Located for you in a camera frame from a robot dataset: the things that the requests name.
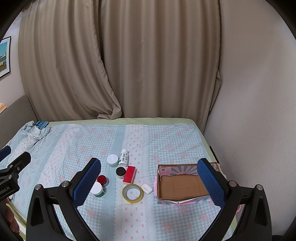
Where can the black-lid white jar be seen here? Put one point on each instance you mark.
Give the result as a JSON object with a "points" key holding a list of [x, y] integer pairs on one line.
{"points": [[120, 172]]}

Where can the red-lid small jar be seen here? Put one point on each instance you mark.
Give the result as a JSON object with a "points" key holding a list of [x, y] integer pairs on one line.
{"points": [[103, 180]]}

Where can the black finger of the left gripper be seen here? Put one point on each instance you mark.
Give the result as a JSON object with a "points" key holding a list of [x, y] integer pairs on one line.
{"points": [[20, 162]]}

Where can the pink cardboard box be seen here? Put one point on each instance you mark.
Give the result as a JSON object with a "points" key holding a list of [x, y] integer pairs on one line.
{"points": [[179, 184]]}

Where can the framed wall picture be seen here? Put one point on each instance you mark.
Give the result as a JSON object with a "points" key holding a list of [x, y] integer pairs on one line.
{"points": [[5, 56]]}

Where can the yellow tape roll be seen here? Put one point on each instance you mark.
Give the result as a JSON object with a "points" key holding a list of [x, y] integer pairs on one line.
{"points": [[132, 193]]}

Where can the white-lid dark green jar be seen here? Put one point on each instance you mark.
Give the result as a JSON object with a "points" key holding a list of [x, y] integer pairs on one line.
{"points": [[97, 190]]}

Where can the red rectangular box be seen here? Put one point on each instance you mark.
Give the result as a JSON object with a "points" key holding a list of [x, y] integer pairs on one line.
{"points": [[129, 176]]}

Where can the light green mattress pad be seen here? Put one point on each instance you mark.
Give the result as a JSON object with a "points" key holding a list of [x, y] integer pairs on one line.
{"points": [[120, 120]]}

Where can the white vitamin bottle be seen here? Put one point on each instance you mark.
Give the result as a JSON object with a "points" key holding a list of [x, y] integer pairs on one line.
{"points": [[123, 159]]}

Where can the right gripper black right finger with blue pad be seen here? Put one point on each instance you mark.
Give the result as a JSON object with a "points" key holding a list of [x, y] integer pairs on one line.
{"points": [[255, 222]]}

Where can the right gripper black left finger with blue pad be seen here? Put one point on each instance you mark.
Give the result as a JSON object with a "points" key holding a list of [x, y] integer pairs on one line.
{"points": [[43, 222]]}

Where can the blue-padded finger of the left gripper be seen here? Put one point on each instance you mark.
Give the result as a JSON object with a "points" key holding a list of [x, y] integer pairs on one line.
{"points": [[4, 152]]}

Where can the beige curtain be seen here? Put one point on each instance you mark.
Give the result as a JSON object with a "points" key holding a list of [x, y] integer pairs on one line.
{"points": [[120, 59]]}

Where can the white-lid light green jar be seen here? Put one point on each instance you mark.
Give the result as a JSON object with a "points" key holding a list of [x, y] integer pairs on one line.
{"points": [[112, 160]]}

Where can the blue checked floral bedsheet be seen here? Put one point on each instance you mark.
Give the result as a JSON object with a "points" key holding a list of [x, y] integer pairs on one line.
{"points": [[37, 142]]}

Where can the person's left hand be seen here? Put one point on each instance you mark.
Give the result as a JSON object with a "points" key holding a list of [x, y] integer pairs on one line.
{"points": [[11, 218]]}

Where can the grey sofa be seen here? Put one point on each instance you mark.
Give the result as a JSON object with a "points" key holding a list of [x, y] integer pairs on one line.
{"points": [[14, 117]]}

